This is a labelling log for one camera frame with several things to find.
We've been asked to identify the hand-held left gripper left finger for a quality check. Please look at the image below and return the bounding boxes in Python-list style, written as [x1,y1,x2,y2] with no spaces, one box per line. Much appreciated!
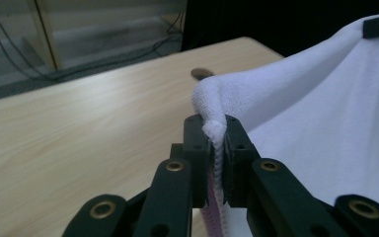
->
[182,113,212,209]

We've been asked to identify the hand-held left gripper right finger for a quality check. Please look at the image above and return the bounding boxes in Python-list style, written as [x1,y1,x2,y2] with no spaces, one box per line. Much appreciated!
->
[222,114,261,209]

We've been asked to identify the white towel with blue print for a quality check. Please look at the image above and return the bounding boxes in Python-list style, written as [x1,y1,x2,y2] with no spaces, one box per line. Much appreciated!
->
[190,13,379,237]

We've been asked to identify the black curtain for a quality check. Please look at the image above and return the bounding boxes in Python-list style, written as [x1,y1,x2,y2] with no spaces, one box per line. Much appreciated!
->
[181,0,379,58]

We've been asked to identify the round table cable grommet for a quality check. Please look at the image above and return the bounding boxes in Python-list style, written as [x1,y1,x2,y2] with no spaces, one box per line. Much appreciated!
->
[190,67,215,82]

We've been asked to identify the black floor cable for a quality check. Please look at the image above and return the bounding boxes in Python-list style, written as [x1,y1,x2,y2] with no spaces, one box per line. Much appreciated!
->
[45,13,184,82]

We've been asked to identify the vertical wooden wall strip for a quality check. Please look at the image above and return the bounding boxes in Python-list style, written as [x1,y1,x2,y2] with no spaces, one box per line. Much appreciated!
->
[26,0,63,71]

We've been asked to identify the black hanging wall cable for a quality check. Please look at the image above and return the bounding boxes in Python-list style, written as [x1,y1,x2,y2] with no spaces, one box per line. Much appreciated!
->
[0,0,60,82]

